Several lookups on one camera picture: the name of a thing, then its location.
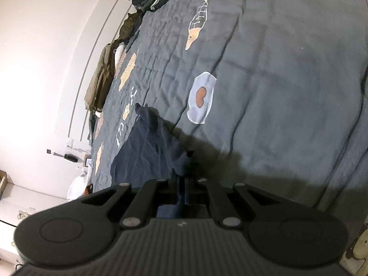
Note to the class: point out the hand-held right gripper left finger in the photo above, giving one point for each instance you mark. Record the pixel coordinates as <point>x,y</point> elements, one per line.
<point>174,187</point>

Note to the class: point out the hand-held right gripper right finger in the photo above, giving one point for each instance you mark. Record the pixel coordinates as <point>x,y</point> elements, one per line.
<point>192,189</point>

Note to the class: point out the navy t-shirt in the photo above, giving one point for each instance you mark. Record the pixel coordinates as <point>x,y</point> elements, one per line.
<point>149,155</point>

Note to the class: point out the white crumpled hoodie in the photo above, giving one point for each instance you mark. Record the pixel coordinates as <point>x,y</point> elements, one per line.
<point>79,184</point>

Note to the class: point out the black and white stand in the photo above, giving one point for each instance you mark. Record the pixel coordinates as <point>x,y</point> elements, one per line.
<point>69,157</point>

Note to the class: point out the grey printed bedspread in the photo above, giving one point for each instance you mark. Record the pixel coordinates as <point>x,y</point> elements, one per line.
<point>273,77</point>

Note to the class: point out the white headboard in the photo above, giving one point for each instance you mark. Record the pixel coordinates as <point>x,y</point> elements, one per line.
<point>86,77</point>

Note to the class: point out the white pillow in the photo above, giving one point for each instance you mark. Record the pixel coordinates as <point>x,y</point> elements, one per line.
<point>119,56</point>

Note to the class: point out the bear sticker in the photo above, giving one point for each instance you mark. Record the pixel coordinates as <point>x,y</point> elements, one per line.
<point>23,216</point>

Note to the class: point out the white wardrobe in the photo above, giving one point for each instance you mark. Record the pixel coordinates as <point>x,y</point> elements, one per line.
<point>17,201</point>

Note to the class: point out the dark olive crumpled garment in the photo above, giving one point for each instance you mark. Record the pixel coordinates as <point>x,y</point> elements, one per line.
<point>129,26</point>

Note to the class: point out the beige bear print cloth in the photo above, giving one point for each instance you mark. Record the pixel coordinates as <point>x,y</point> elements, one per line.
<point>356,253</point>

